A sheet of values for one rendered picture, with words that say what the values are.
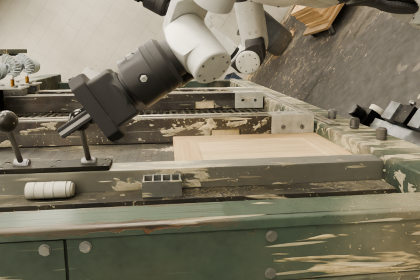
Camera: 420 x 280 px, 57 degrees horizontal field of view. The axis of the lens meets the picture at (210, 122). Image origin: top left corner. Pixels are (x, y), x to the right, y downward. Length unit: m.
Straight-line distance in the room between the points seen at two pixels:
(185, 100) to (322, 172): 0.98
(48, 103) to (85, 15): 4.74
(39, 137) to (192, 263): 0.71
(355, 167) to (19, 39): 6.06
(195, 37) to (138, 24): 5.75
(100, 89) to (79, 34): 5.77
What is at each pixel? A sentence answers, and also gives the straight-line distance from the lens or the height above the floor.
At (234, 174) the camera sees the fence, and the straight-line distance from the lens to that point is 0.75.
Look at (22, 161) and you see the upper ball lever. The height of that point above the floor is 1.48.
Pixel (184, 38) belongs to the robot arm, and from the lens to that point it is 0.61.
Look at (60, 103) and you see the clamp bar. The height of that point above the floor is 1.62.
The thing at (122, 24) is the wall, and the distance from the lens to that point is 6.35.
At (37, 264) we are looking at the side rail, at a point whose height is 1.37.
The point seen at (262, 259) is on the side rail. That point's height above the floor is 1.13.
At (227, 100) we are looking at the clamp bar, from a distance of 1.69.
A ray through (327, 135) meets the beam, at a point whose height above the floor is 0.90.
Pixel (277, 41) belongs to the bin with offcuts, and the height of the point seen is 0.16.
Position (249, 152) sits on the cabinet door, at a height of 1.08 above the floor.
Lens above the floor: 1.38
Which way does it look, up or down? 11 degrees down
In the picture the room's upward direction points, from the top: 58 degrees counter-clockwise
